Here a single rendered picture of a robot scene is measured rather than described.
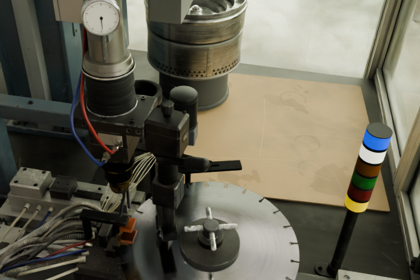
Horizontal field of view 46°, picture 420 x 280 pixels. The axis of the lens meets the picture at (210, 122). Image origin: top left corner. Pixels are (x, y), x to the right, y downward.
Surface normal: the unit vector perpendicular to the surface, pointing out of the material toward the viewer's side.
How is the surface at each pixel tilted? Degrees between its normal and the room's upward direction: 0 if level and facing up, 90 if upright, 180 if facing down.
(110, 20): 90
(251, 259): 0
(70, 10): 90
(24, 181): 0
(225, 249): 5
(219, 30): 90
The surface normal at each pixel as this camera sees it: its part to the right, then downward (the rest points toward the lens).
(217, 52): 0.47, 0.55
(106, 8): 0.21, 0.60
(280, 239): 0.04, -0.79
